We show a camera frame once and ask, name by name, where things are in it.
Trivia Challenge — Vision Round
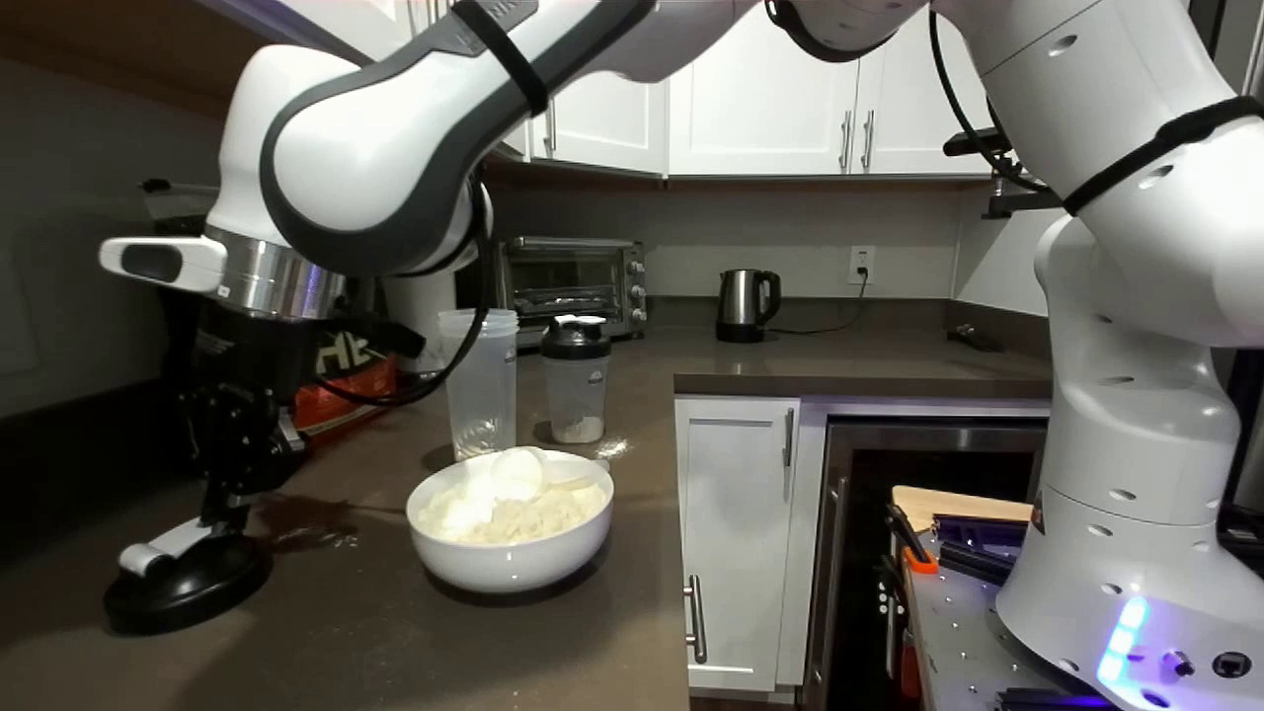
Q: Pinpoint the white panelled cabinet door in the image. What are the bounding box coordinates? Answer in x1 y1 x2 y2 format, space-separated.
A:
672 391 804 699

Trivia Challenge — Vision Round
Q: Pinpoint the tall clear shaker cup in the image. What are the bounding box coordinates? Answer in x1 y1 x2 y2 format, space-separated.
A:
438 305 522 463

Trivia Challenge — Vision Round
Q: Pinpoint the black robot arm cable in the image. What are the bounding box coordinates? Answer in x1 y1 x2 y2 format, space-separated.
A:
310 0 1059 409

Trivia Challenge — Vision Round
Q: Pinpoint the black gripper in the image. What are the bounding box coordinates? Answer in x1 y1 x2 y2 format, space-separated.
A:
180 312 314 546

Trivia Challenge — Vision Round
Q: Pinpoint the steel electric kettle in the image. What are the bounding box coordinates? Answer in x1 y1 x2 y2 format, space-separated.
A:
710 266 784 346

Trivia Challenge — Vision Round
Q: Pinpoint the light wooden board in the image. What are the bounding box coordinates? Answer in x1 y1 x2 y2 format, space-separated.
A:
887 480 1038 534

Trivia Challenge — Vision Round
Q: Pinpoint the white paper towel roll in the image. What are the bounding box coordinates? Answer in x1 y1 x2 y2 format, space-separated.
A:
379 266 460 382

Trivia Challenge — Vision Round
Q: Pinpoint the silver vertical cabinet handle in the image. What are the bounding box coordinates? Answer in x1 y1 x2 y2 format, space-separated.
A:
679 574 710 666

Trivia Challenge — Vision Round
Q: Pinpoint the small black counter object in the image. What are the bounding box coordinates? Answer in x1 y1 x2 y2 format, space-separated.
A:
945 316 1005 357

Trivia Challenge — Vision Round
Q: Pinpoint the white robot mounting table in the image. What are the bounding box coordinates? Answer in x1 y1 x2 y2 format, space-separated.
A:
900 526 1264 711

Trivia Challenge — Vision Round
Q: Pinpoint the small shaker cup black lid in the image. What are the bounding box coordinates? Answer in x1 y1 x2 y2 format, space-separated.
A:
537 309 616 450

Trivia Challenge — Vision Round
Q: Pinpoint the silver toaster oven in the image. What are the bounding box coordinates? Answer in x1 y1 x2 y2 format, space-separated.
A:
487 234 650 346

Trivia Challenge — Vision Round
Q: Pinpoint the white bowl with powder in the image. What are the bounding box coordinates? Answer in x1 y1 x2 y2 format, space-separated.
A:
401 443 618 601

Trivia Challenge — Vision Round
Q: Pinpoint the black whey protein bag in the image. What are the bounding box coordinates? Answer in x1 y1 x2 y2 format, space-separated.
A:
155 309 426 430

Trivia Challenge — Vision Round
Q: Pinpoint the black camera on stand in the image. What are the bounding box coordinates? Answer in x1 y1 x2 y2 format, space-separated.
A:
940 117 1061 221

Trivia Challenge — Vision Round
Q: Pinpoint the orange and black tool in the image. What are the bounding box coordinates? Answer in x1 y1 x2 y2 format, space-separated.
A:
896 521 945 580

